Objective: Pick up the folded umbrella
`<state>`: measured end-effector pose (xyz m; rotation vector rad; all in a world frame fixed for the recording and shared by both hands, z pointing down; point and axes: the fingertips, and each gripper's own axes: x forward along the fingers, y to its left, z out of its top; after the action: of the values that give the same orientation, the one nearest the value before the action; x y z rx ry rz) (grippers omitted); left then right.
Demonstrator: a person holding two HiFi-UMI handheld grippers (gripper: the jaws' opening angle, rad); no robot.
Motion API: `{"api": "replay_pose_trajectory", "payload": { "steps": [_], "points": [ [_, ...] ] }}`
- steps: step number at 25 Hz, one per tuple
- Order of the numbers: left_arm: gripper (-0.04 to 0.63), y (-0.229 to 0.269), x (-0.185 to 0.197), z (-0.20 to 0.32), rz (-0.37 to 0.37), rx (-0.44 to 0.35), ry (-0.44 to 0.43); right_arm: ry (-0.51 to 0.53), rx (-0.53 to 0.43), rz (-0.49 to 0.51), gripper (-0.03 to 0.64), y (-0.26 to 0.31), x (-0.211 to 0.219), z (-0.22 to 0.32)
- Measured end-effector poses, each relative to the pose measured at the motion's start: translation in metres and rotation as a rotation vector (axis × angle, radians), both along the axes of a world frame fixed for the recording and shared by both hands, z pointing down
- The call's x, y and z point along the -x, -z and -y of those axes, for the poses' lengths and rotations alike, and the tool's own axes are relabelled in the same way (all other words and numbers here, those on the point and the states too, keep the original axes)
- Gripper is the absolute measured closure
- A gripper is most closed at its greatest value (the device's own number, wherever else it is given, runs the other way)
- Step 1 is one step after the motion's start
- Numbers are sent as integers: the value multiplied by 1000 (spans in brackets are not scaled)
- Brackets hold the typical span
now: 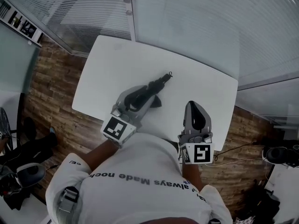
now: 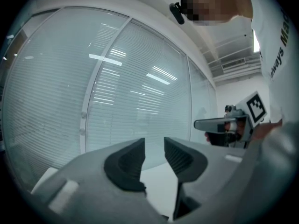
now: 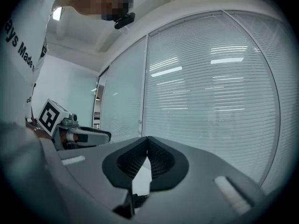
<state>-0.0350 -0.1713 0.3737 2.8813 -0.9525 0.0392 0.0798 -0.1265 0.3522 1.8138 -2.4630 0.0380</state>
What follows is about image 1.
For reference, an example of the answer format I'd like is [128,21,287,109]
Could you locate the black round mesh fan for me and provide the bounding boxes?
[0,107,12,149]

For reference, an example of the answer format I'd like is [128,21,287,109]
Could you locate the patterned pink cloth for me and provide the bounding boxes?
[234,216,258,224]

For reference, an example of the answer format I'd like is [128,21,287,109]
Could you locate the person's left forearm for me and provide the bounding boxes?
[82,138,119,175]

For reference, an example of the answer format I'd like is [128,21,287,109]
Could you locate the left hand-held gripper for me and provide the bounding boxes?
[100,84,157,148]

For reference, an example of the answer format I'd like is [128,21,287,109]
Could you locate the white floor cable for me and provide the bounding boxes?
[205,157,265,167]

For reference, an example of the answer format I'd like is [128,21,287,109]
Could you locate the grey shoulder strap buckle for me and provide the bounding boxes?
[57,185,80,214]

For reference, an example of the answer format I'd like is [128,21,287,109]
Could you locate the black bag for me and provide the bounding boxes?
[244,185,281,224]

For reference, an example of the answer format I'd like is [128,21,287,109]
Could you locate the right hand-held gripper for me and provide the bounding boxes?
[178,100,215,165]

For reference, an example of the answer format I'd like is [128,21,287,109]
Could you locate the framed black and white pictures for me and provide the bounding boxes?
[0,1,44,44]

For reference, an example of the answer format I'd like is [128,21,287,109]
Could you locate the black cloth item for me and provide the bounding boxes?
[124,71,174,112]

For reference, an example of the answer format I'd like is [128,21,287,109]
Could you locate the white table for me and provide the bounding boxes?
[71,34,239,152]

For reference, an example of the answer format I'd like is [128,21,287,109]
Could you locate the black looped floor cable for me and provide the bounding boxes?
[213,141,265,162]

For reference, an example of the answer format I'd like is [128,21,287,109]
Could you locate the thin black floor cable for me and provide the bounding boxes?
[45,163,61,172]

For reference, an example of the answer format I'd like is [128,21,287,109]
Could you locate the person's right forearm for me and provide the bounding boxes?
[180,161,204,194]

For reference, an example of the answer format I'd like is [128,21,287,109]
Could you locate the person's white printed t-shirt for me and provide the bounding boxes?
[45,132,235,224]

